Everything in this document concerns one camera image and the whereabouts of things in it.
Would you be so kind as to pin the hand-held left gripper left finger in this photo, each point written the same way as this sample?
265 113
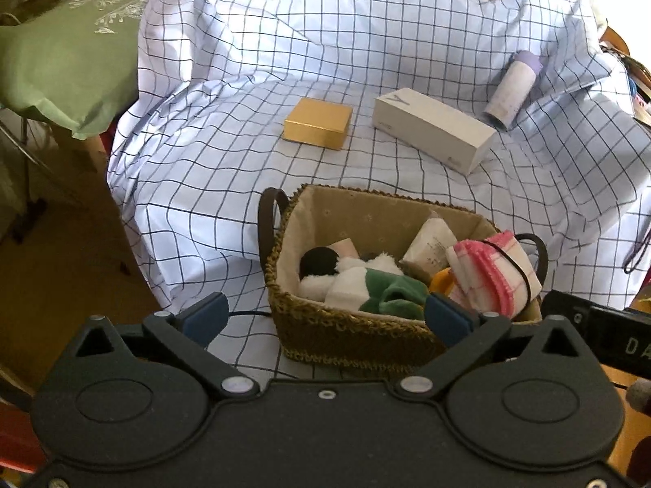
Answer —
206 315

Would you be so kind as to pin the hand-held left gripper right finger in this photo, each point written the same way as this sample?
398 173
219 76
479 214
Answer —
447 317

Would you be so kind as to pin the orange plush toy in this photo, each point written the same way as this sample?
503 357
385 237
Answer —
441 280

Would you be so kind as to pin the pink and white towel roll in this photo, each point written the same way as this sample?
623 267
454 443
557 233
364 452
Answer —
488 274

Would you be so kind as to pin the green and white plush toy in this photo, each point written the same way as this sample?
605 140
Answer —
391 292

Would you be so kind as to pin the white printed packet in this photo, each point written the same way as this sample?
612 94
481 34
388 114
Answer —
430 246

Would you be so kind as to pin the woven basket with fabric lining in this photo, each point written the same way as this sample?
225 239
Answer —
351 335

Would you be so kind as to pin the white fluffy plush toy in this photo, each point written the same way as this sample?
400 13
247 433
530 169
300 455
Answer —
351 264

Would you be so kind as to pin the small pink packet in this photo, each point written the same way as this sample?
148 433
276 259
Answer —
346 247

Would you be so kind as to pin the long white box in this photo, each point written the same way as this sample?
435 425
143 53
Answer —
432 129

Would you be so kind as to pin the gold box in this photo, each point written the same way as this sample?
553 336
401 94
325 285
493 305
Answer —
318 122

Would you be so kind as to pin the metal rack legs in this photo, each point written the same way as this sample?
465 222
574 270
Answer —
30 173

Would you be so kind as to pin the white bottle with purple cap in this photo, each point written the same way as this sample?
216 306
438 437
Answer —
511 91

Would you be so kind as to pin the white checked cloth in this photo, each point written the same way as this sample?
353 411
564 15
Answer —
254 61

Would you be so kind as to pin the brown leather wallet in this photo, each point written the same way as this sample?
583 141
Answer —
616 41

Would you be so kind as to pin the green printed bag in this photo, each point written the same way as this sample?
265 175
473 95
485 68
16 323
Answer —
61 51

